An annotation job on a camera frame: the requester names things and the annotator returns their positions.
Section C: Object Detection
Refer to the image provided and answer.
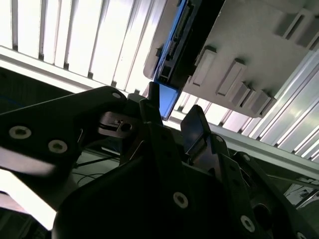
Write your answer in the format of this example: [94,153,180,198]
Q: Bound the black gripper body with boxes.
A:
[51,155,255,239]

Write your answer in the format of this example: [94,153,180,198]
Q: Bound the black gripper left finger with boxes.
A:
[0,81,190,200]

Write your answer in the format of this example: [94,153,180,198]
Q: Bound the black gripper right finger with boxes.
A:
[181,104,319,239]

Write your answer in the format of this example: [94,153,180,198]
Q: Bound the hard disk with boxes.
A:
[152,0,224,121]

